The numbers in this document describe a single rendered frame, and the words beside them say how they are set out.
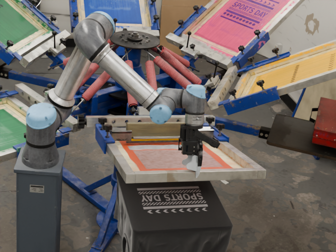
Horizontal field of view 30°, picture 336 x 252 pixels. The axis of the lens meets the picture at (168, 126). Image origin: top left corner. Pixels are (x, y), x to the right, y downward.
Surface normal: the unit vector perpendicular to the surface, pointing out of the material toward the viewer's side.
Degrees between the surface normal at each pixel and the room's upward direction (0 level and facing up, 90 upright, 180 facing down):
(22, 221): 90
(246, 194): 0
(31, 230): 90
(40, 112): 8
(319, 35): 90
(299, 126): 0
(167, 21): 78
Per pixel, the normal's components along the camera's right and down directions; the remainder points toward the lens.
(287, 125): 0.11, -0.88
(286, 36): -0.97, 0.01
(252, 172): 0.25, 0.22
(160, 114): -0.25, 0.42
